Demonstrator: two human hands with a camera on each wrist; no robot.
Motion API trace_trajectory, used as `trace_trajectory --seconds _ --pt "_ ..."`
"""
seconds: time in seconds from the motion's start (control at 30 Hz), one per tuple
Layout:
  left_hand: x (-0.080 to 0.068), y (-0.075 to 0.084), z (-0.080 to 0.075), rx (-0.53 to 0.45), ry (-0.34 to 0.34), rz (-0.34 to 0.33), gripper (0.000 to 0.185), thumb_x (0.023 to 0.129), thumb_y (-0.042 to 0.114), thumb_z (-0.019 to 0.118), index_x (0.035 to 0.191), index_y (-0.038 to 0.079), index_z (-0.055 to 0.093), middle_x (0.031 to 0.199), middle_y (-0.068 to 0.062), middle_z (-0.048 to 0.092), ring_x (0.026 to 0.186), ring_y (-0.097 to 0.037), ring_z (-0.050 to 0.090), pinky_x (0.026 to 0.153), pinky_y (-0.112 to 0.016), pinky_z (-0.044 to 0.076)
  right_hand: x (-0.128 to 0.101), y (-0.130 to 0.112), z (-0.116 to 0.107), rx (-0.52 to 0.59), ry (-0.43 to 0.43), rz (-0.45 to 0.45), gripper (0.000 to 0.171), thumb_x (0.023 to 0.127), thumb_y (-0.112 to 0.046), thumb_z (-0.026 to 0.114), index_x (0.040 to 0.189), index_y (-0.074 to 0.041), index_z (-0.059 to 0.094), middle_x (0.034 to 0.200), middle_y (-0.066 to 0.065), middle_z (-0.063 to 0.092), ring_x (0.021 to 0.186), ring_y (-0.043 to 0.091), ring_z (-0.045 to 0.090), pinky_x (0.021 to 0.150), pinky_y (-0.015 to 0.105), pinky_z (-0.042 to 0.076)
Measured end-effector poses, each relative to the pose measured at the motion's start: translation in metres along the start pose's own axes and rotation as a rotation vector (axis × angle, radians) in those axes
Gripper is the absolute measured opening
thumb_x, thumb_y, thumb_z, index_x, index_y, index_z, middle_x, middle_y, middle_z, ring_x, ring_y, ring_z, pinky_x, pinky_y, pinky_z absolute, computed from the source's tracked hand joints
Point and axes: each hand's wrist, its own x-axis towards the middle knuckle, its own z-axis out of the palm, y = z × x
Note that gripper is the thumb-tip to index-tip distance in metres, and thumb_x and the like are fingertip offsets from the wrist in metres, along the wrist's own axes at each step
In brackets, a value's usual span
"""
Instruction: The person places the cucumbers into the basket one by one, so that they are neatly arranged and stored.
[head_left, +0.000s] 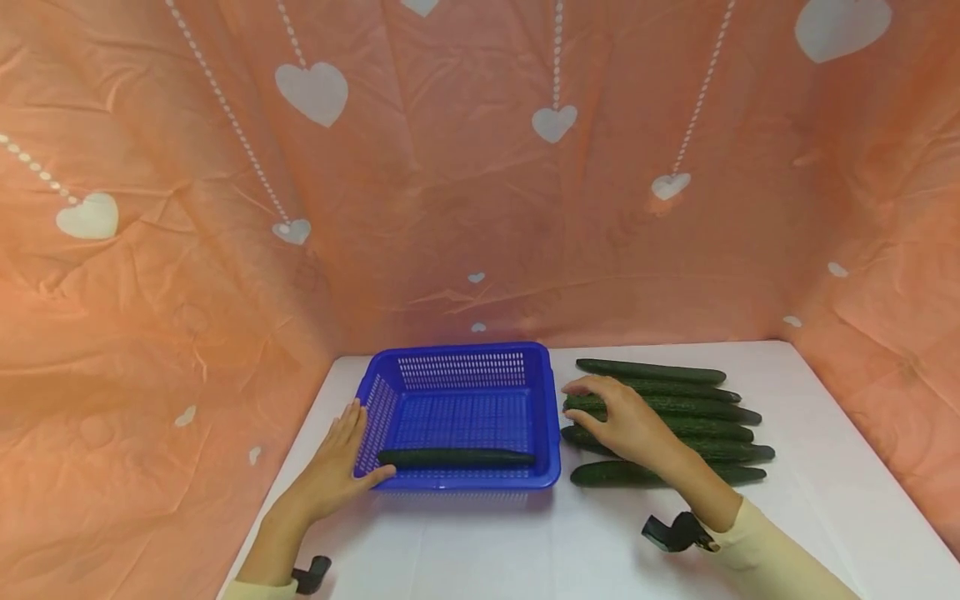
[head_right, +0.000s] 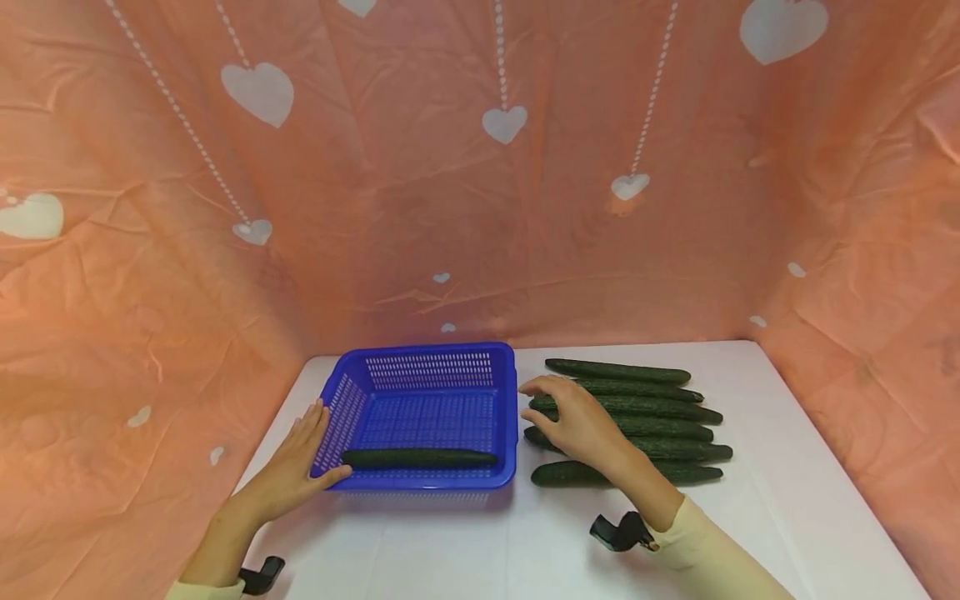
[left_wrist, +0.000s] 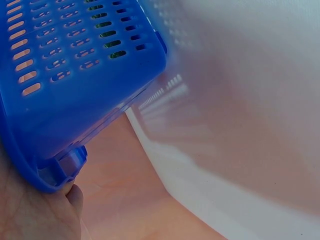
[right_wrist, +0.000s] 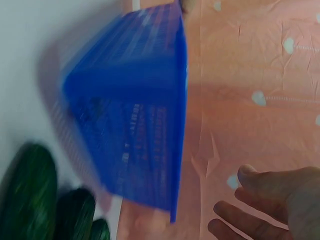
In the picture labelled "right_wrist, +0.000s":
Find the person's right hand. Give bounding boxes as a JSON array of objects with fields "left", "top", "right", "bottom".
[{"left": 206, "top": 164, "right": 320, "bottom": 240}]

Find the blue plastic mesh basket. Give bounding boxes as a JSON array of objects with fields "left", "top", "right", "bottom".
[{"left": 61, "top": 0, "right": 189, "bottom": 225}]

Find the small dark green cucumber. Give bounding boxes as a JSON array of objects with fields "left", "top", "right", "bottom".
[{"left": 91, "top": 218, "right": 111, "bottom": 240}]

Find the medium dark green cucumber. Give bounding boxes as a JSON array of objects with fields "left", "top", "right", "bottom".
[{"left": 55, "top": 188, "right": 97, "bottom": 240}]

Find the large dark green cucumber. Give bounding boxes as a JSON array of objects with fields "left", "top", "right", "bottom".
[{"left": 0, "top": 142, "right": 59, "bottom": 240}]

